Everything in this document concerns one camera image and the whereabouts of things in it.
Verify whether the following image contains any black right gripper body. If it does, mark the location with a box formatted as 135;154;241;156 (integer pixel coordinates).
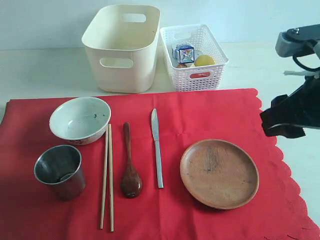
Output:
290;76;320;129

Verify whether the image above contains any brown wooden plate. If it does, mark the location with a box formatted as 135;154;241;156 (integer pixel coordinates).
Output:
179;139;260;210

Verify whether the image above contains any red toy sausage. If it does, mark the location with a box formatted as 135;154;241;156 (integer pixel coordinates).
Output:
189;72;211;79

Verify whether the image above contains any yellow lemon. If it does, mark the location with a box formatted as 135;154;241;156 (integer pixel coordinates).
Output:
194;54;216;67

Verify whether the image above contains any orange fried chicken piece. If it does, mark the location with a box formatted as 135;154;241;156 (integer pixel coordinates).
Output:
176;63;188;69

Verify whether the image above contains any blue white milk carton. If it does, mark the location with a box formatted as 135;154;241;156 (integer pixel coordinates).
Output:
171;42;195;64

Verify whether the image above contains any white ceramic bowl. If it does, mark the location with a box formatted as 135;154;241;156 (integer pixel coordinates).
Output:
49;97;112;146

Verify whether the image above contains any white perforated plastic basket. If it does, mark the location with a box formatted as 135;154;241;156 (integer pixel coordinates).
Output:
160;24;229;92

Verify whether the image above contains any red tablecloth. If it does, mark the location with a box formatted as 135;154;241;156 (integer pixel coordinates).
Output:
0;88;320;240

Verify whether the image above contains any silver table knife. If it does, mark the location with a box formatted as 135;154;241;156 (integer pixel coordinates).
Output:
151;108;164;189

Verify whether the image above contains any dark wooden spoon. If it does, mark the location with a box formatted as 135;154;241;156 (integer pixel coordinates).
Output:
120;122;142;198

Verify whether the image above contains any cream plastic storage bin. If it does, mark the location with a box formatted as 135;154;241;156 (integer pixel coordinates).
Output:
81;4;161;93

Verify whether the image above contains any right wooden chopstick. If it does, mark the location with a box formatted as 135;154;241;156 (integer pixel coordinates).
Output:
108;123;114;232

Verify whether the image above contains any wooden chopstick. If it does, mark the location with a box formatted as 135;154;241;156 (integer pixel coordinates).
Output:
108;123;114;232
99;126;108;230

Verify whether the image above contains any left wooden chopstick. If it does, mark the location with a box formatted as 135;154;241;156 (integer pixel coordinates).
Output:
99;126;108;230

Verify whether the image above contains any stainless steel cup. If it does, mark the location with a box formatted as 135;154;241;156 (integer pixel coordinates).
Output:
33;144;86;200

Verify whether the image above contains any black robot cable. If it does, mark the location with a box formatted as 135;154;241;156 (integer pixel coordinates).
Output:
292;42;320;72

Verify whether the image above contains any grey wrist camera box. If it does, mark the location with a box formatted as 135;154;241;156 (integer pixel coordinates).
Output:
275;24;320;58

